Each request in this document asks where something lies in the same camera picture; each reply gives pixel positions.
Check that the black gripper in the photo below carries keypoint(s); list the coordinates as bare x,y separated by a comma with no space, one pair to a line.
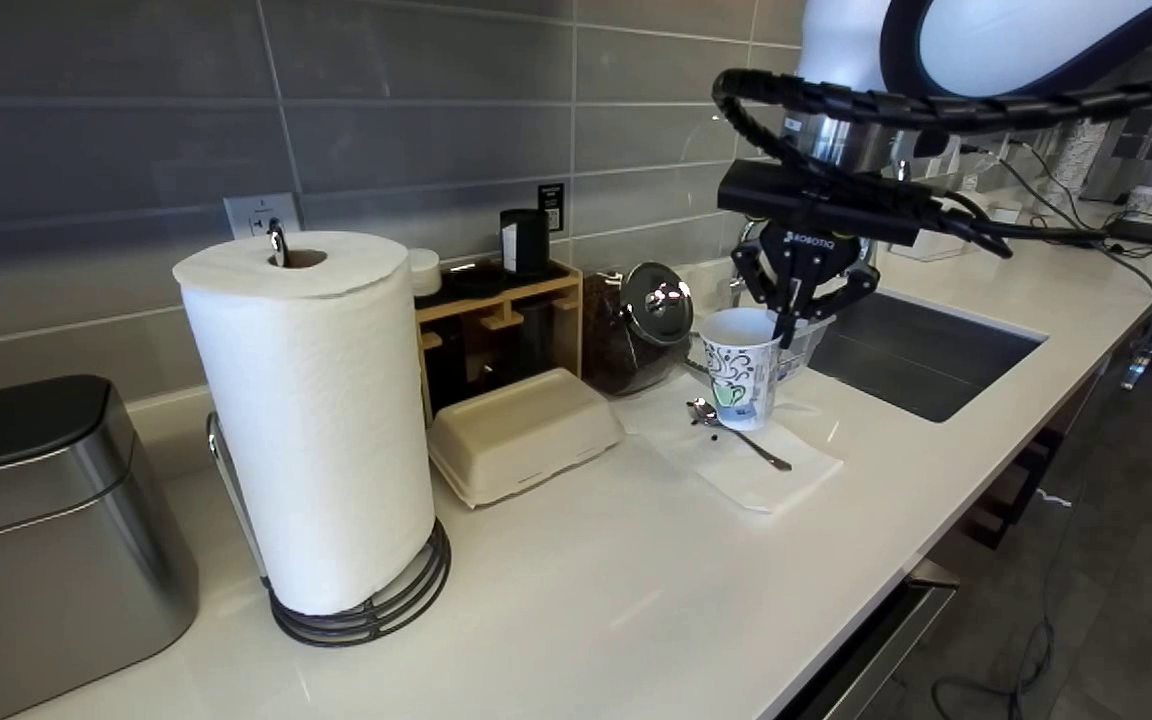
803,267

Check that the white printed coffee cup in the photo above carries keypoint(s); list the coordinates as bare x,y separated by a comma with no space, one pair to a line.
741,373

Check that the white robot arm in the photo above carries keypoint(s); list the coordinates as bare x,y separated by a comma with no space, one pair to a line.
840,43

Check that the stainless steel sink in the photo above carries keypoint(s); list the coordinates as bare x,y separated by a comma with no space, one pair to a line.
921,352

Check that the clear plastic container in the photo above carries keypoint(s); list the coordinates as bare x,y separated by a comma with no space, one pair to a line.
810,349

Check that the metal spoon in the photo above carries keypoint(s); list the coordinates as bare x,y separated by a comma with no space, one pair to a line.
741,443

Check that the white paper napkin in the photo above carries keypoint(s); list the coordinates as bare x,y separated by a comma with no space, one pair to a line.
770,481

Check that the wooden organizer rack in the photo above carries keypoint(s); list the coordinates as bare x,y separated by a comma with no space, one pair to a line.
520,315

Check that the black canister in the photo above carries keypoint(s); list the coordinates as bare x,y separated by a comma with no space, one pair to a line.
520,242

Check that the beige lidded dish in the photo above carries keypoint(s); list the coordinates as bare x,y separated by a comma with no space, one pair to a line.
520,432

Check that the black power strip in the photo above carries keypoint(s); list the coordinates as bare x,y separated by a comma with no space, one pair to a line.
1148,229

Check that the black drawer front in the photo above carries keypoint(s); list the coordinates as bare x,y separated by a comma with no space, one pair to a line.
868,663

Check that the small white jar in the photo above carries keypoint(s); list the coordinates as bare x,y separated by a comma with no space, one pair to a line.
426,275

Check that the white paper towel roll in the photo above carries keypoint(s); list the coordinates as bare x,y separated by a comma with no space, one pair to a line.
316,424

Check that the stainless steel bin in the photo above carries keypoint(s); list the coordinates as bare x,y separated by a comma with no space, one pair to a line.
42,534

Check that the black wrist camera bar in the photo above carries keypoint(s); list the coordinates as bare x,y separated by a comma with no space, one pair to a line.
829,203

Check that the black metal frame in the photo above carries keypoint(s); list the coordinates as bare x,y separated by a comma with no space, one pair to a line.
1011,485

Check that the black wall switch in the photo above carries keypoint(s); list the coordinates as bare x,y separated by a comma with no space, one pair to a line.
548,206

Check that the beige corner bracket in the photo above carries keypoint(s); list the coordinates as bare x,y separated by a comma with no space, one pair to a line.
937,574

